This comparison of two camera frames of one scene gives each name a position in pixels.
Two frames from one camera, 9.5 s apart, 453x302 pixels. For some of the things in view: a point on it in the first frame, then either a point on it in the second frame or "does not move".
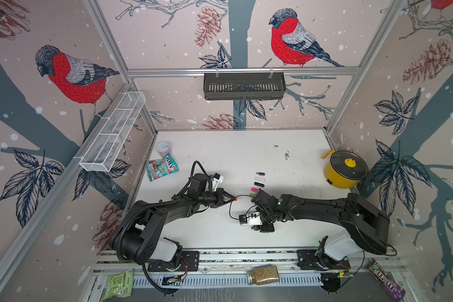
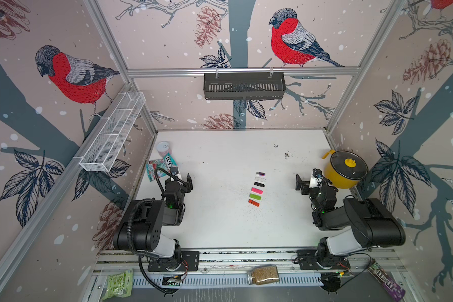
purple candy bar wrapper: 387,283 does not move
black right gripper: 262,228 -> 299,183
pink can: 163,148 does not move
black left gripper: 219,198 -> 189,180
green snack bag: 119,285 does not move
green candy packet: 156,168 does not move
